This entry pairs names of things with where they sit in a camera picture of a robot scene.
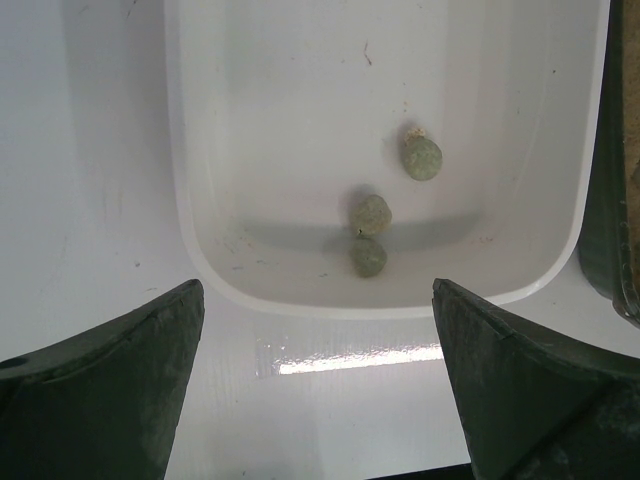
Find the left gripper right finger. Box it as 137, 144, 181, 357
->
433, 279, 639, 479

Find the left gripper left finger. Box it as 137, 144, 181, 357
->
1, 279, 204, 479

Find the dark grey litter box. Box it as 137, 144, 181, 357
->
578, 1, 639, 326

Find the grey-green litter clump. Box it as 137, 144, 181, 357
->
350, 238, 387, 278
401, 128, 443, 181
349, 194, 392, 237

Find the white plastic tray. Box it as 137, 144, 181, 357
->
164, 1, 610, 320

